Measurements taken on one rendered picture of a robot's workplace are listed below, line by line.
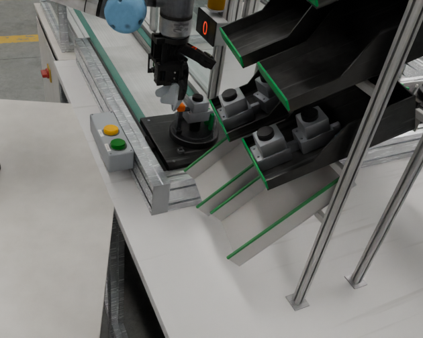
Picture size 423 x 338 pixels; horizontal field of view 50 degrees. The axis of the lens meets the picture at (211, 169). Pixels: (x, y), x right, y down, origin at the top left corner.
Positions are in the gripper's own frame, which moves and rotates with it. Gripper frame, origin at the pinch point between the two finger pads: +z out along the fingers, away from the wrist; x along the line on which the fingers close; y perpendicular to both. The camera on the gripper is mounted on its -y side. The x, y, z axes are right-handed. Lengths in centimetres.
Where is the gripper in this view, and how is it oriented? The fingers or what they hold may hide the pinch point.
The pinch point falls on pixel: (176, 105)
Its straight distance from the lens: 121.5
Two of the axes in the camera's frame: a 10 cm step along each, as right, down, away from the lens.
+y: -9.0, 1.7, -4.0
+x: 4.2, 6.0, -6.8
